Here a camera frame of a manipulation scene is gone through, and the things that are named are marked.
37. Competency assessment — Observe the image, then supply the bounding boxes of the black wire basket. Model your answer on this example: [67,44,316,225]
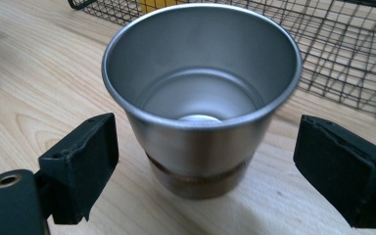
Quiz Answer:
[67,0,376,122]

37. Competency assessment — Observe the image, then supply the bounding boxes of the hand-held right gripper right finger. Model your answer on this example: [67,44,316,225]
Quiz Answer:
[292,114,376,230]

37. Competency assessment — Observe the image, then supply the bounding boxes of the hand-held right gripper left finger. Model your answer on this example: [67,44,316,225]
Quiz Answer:
[37,112,120,226]

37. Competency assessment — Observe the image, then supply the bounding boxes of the steel cup with brown base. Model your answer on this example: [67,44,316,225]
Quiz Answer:
[101,2,304,201]

